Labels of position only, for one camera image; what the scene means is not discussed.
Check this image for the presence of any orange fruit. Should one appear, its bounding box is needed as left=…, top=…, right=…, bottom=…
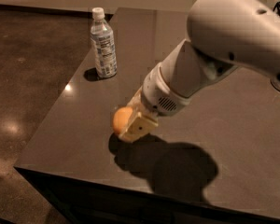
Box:
left=112, top=106, right=133, bottom=135

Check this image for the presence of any upright labelled water bottle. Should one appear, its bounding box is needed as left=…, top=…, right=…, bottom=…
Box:
left=91, top=7, right=117, bottom=78

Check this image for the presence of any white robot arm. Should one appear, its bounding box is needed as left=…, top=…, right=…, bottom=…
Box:
left=113, top=0, right=280, bottom=143

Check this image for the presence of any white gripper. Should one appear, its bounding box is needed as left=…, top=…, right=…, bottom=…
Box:
left=118, top=62, right=191, bottom=144

